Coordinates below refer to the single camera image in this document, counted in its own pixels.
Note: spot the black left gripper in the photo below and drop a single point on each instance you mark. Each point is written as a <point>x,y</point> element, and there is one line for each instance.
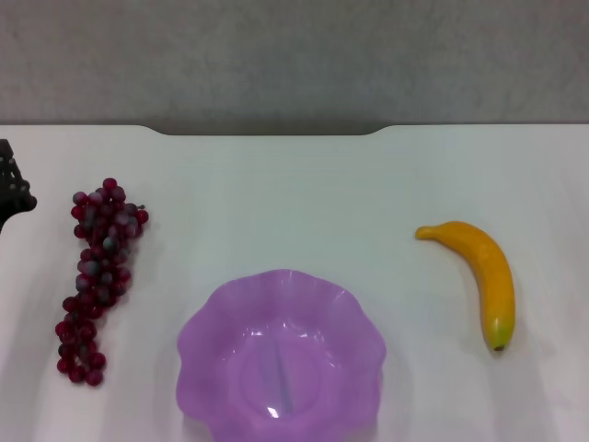
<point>16,205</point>

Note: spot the dark red grape bunch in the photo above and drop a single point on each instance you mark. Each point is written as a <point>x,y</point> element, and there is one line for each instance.
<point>96,267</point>

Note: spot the yellow banana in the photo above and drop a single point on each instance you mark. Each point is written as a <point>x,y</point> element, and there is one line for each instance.
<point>494,276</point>

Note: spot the purple wavy plastic bowl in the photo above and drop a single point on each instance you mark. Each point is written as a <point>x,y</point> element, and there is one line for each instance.
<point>280,368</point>

